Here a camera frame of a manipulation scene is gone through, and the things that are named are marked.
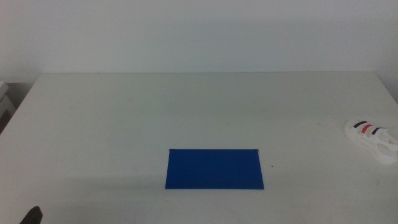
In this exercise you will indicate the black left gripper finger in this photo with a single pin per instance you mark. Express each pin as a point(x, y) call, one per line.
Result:
point(32, 216)

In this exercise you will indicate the blue rectangular mat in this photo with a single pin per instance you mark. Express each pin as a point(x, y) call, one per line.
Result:
point(214, 169)

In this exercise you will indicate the white side furniture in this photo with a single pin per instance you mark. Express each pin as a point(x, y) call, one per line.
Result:
point(4, 104)

